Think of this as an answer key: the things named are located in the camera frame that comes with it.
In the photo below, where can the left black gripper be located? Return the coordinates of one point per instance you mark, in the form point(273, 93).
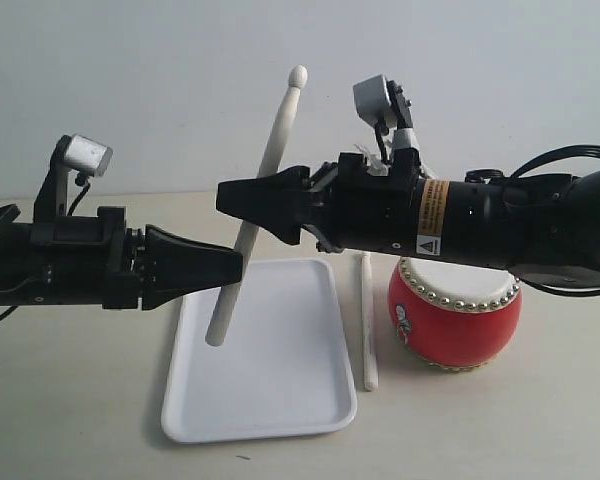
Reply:
point(97, 260)

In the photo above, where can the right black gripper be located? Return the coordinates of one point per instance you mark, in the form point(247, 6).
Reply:
point(341, 204)

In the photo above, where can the horizontal white wooden drumstick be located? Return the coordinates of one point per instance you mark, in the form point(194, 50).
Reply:
point(247, 234)

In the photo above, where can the vertical white wooden drumstick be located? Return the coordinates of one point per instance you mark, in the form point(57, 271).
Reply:
point(370, 366)

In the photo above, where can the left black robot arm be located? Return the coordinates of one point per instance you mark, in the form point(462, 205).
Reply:
point(14, 264)

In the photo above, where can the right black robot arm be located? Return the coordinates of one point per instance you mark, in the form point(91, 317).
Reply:
point(543, 229)

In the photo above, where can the small red Chinese drum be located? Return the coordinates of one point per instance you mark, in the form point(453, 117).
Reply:
point(454, 317)

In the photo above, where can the white rectangular plastic tray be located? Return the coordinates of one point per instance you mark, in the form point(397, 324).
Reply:
point(282, 371)

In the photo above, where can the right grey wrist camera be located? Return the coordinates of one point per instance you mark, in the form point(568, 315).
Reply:
point(382, 105)

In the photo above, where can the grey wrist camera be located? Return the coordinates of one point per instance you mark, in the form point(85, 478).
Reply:
point(89, 159)
point(382, 105)

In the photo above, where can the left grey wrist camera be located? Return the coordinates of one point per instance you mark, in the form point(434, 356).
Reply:
point(89, 159)

